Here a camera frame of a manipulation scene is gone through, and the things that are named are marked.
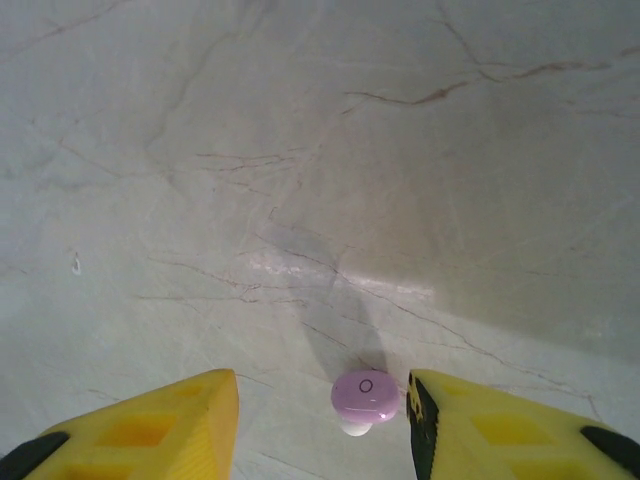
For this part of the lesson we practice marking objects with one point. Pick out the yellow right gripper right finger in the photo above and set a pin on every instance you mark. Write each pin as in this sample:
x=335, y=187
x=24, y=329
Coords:
x=500, y=440

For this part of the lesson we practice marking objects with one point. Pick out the purple earbud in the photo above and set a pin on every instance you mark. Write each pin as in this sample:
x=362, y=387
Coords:
x=365, y=395

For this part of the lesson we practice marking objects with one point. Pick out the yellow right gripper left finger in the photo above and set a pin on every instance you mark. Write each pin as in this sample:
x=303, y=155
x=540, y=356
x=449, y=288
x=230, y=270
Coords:
x=150, y=440

